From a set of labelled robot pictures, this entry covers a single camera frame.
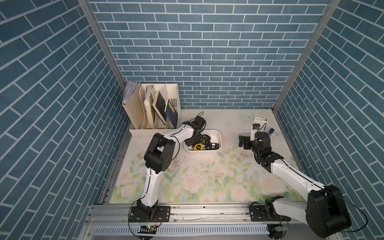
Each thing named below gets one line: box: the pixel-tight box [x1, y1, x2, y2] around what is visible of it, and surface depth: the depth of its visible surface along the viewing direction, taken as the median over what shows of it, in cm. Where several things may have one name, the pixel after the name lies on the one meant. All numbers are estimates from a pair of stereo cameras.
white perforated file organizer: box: [129, 83, 181, 138], surface depth 103 cm
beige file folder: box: [122, 81, 145, 130], surface depth 93 cm
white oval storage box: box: [183, 129, 222, 154], surface depth 98 cm
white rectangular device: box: [253, 116, 269, 125], surface depth 114 cm
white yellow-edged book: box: [144, 85, 156, 129], surface depth 98 cm
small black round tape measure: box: [209, 142, 219, 150], surface depth 98 cm
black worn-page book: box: [152, 90, 167, 125], surface depth 101 cm
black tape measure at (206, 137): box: [202, 134, 211, 142], surface depth 103 cm
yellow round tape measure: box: [193, 143, 203, 151], surface depth 98 cm
